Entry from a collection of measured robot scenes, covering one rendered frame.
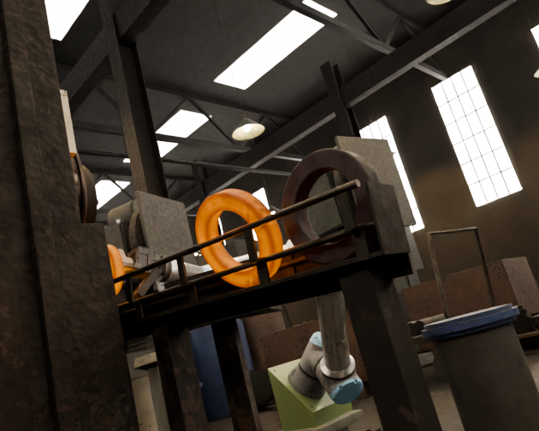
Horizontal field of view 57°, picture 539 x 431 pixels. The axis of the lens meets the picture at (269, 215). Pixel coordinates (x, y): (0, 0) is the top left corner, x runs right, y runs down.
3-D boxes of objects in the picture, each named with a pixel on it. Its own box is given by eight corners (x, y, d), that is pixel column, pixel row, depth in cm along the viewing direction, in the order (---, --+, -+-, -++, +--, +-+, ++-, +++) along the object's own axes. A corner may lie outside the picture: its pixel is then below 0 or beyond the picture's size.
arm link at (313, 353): (320, 358, 245) (334, 328, 240) (336, 382, 230) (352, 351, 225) (294, 356, 237) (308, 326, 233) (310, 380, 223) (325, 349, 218)
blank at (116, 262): (109, 239, 143) (120, 239, 145) (85, 251, 153) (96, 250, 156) (116, 293, 140) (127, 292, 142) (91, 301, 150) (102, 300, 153)
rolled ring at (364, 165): (286, 170, 90) (274, 168, 87) (372, 134, 77) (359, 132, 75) (304, 271, 87) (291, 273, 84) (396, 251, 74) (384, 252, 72)
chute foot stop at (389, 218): (385, 254, 69) (367, 181, 72) (382, 255, 70) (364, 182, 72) (411, 252, 75) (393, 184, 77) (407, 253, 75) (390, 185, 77)
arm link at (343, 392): (346, 373, 230) (333, 237, 194) (366, 399, 215) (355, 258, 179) (316, 386, 226) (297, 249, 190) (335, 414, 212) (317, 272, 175)
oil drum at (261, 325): (275, 402, 491) (253, 313, 514) (237, 409, 529) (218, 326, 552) (313, 388, 533) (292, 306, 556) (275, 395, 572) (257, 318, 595)
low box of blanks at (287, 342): (417, 375, 404) (392, 297, 421) (378, 397, 347) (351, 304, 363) (323, 393, 456) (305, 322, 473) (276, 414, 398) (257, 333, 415)
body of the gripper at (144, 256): (125, 252, 159) (158, 260, 166) (122, 278, 155) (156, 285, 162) (137, 245, 154) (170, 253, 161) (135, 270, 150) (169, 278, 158)
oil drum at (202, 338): (230, 418, 454) (209, 321, 477) (192, 424, 493) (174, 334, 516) (275, 402, 497) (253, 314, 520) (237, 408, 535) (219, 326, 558)
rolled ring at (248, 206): (289, 288, 91) (279, 296, 89) (214, 272, 102) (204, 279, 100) (276, 191, 85) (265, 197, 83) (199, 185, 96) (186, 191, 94)
